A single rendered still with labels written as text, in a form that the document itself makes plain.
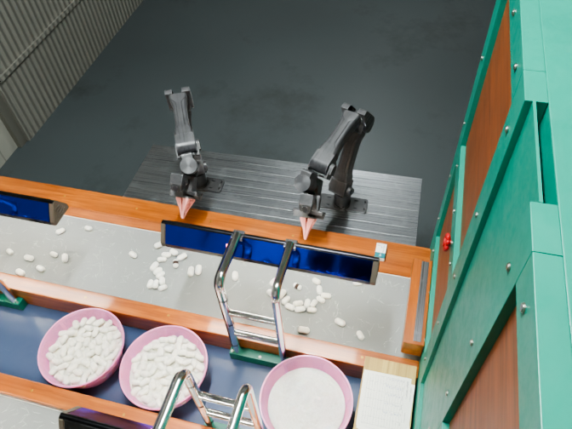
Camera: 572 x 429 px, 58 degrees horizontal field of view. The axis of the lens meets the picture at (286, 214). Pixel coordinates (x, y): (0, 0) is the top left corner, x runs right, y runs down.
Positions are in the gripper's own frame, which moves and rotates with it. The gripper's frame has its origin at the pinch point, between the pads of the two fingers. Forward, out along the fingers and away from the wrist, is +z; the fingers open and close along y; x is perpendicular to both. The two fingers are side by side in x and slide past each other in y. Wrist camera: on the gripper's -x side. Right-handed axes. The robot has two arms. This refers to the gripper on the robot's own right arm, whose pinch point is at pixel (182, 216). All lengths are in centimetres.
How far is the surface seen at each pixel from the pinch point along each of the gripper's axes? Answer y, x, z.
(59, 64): -172, 151, -81
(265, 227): 26.9, 12.3, -0.2
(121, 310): -9.8, -15.5, 32.8
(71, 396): -11, -34, 55
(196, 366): 21, -21, 43
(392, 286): 75, 6, 12
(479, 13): 112, 268, -185
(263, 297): 33.8, -3.1, 22.0
